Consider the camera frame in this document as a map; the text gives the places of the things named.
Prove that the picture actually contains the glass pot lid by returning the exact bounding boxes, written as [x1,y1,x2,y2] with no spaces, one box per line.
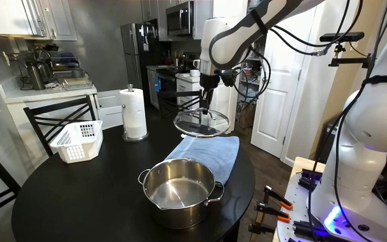
[174,107,233,139]

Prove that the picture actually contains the white panel door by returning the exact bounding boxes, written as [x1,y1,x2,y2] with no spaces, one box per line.
[250,32,313,159]

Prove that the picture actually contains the pantry shelves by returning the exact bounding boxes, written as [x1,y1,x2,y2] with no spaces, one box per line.
[235,45,266,136]

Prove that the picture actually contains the white kitchen counter cabinet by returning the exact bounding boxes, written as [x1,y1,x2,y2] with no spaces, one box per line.
[0,83,125,173]

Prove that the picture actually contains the white plastic basket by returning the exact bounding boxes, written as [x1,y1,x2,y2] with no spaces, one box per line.
[49,120,105,166]

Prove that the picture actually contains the black orange clamp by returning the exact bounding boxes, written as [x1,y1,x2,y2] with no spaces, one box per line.
[264,185,295,212]
[256,202,292,225]
[248,221,278,236]

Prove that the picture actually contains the black microwave oven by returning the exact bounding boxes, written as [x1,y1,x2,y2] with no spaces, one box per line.
[166,0,197,38]

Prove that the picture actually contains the silver metal pot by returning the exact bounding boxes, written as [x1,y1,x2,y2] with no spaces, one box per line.
[137,158,226,232]

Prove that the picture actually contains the blue towel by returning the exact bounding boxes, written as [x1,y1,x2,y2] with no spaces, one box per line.
[164,134,241,186]

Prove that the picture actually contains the black wooden chair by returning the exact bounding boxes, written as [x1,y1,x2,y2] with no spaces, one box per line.
[23,95,97,159]

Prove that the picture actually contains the robot base platform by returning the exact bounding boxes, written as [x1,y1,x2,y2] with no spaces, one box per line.
[272,155,387,242]

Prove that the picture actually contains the stainless steel refrigerator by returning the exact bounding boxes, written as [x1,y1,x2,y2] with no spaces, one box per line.
[120,21,159,112]

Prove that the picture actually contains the black camera on mount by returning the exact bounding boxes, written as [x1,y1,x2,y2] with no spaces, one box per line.
[319,32,366,69]

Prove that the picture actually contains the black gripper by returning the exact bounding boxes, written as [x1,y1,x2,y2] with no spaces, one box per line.
[199,72,222,116]

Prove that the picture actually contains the white kitchen stove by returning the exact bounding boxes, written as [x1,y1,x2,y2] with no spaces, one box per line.
[175,69,205,112]

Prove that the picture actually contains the white wall cabinet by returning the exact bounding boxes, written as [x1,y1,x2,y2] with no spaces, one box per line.
[0,0,78,42]

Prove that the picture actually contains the black controller box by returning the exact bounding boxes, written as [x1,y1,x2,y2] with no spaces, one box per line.
[297,169,324,193]

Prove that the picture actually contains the black coffee maker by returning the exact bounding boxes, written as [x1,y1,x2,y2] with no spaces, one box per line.
[16,45,54,92]

